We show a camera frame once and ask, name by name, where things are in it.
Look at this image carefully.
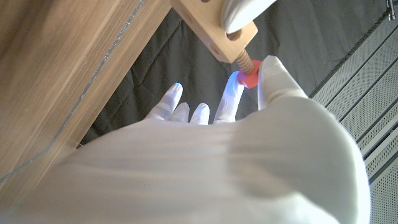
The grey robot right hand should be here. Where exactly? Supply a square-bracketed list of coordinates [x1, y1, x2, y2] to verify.
[0, 55, 373, 224]

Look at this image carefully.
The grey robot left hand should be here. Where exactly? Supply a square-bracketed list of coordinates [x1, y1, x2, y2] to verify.
[220, 0, 277, 34]

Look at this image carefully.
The wooden block with holes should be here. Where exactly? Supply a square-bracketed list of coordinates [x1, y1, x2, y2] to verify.
[169, 0, 259, 64]

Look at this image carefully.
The red-headed wooden screw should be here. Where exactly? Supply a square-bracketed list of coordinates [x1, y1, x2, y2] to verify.
[235, 49, 262, 90]

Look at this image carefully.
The black backdrop curtain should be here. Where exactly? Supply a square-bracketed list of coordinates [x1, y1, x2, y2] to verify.
[79, 0, 389, 147]

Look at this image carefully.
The large wooden board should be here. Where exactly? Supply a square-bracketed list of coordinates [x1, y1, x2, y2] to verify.
[0, 0, 146, 184]

